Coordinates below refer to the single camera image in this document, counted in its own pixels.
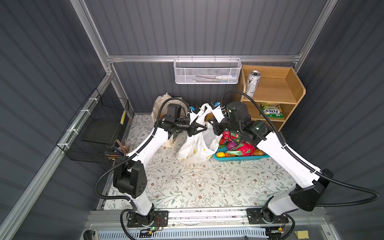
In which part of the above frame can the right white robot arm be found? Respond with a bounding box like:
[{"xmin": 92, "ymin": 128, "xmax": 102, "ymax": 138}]
[{"xmin": 210, "ymin": 101, "xmax": 380, "ymax": 217}]

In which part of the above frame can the floral table mat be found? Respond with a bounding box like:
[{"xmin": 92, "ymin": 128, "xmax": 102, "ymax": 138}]
[{"xmin": 103, "ymin": 113, "xmax": 310, "ymax": 210}]

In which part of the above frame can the wooden shelf unit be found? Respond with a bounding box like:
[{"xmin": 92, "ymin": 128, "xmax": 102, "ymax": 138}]
[{"xmin": 237, "ymin": 65, "xmax": 306, "ymax": 130}]

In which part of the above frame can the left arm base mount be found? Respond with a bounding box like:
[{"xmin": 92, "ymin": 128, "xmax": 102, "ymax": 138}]
[{"xmin": 126, "ymin": 211, "xmax": 169, "ymax": 228}]

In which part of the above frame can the yellow lemon lower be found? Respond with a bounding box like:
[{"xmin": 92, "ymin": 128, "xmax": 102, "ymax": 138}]
[{"xmin": 216, "ymin": 152, "xmax": 226, "ymax": 158}]

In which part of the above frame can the teal plastic basket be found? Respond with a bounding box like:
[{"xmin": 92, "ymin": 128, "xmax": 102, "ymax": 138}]
[{"xmin": 213, "ymin": 142, "xmax": 270, "ymax": 162}]

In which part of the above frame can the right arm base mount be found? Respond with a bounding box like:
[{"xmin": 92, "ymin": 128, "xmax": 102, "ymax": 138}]
[{"xmin": 246, "ymin": 208, "xmax": 289, "ymax": 225}]

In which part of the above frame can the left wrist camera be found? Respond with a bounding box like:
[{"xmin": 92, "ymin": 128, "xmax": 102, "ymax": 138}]
[{"xmin": 188, "ymin": 106, "xmax": 201, "ymax": 124}]

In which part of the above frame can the pink pencil cup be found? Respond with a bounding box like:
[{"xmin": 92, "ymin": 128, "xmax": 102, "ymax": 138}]
[{"xmin": 104, "ymin": 139, "xmax": 132, "ymax": 160}]

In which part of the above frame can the left silver drink can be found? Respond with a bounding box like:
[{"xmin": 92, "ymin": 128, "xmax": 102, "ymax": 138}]
[{"xmin": 245, "ymin": 71, "xmax": 261, "ymax": 98}]

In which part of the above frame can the white wire wall basket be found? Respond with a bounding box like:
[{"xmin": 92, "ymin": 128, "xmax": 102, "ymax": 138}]
[{"xmin": 173, "ymin": 57, "xmax": 242, "ymax": 85}]

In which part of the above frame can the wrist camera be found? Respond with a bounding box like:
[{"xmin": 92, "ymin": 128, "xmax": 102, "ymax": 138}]
[
  {"xmin": 188, "ymin": 106, "xmax": 201, "ymax": 124},
  {"xmin": 209, "ymin": 101, "xmax": 225, "ymax": 123}
]

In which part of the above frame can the lower pink dragon fruit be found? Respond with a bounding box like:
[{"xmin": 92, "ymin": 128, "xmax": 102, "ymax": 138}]
[{"xmin": 227, "ymin": 142, "xmax": 255, "ymax": 157}]

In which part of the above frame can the green Fox's candy bag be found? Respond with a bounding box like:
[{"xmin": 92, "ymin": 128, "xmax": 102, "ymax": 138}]
[{"xmin": 261, "ymin": 102, "xmax": 284, "ymax": 119}]

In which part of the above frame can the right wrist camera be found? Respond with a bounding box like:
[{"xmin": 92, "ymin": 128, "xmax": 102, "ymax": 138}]
[{"xmin": 209, "ymin": 101, "xmax": 225, "ymax": 123}]

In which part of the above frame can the cream canvas tote bag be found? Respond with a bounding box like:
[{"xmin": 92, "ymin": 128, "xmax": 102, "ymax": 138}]
[{"xmin": 151, "ymin": 92, "xmax": 180, "ymax": 148}]

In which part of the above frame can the black wire wall basket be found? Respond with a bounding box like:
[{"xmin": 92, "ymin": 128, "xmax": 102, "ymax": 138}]
[{"xmin": 57, "ymin": 92, "xmax": 130, "ymax": 164}]

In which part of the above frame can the purple onion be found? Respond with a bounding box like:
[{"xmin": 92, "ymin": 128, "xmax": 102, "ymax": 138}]
[{"xmin": 226, "ymin": 141, "xmax": 238, "ymax": 151}]

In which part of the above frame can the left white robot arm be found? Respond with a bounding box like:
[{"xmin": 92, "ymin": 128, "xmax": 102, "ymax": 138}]
[{"xmin": 94, "ymin": 98, "xmax": 207, "ymax": 216}]

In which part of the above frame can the white plastic grocery bag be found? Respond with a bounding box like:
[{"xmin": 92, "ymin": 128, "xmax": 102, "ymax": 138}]
[{"xmin": 176, "ymin": 103, "xmax": 222, "ymax": 164}]

